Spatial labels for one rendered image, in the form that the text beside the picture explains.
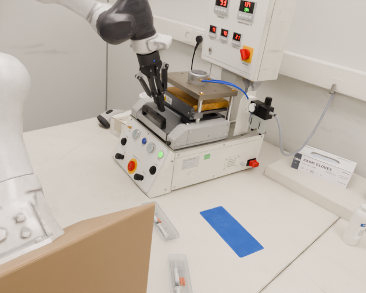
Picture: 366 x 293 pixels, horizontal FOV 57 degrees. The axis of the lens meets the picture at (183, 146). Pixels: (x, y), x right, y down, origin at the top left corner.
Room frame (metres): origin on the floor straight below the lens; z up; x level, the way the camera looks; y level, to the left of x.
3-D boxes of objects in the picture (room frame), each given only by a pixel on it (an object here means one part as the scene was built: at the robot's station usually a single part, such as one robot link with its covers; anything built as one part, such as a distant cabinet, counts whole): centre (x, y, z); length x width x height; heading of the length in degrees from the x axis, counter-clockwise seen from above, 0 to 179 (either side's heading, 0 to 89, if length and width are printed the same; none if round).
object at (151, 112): (1.17, 0.12, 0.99); 0.15 x 0.02 x 0.04; 38
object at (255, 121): (1.19, -0.26, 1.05); 0.15 x 0.05 x 0.15; 38
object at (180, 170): (1.26, -0.03, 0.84); 0.53 x 0.37 x 0.17; 128
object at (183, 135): (1.13, -0.05, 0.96); 0.26 x 0.05 x 0.07; 128
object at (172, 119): (1.25, 0.01, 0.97); 0.30 x 0.22 x 0.08; 128
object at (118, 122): (1.49, 0.25, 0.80); 0.19 x 0.13 x 0.09; 137
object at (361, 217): (0.90, -0.60, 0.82); 0.05 x 0.05 x 0.14
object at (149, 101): (1.35, 0.12, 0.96); 0.25 x 0.05 x 0.07; 128
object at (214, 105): (1.28, -0.03, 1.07); 0.22 x 0.17 x 0.10; 38
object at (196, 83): (1.29, -0.06, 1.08); 0.31 x 0.24 x 0.13; 38
